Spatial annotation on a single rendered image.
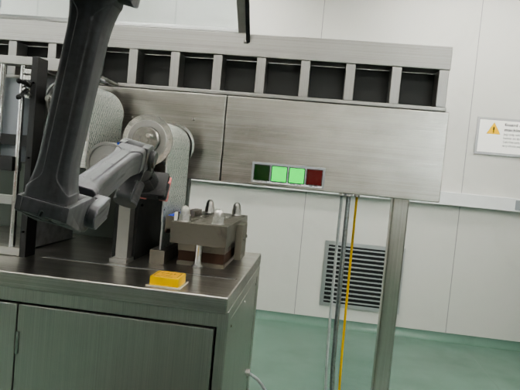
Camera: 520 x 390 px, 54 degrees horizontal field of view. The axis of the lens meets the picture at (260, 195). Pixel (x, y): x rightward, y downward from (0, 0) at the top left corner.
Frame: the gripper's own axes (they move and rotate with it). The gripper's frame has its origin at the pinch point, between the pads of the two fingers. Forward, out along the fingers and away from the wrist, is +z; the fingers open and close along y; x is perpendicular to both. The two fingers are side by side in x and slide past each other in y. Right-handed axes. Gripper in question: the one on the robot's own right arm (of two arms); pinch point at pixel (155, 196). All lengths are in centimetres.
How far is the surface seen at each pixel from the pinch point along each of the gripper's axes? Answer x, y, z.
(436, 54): 67, 76, 12
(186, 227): -5.2, 8.4, 7.0
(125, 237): -10.0, -8.6, 8.4
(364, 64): 63, 53, 14
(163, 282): -24.9, 10.3, -8.6
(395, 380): -13, 100, 208
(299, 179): 26, 36, 32
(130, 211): -3.2, -8.0, 5.0
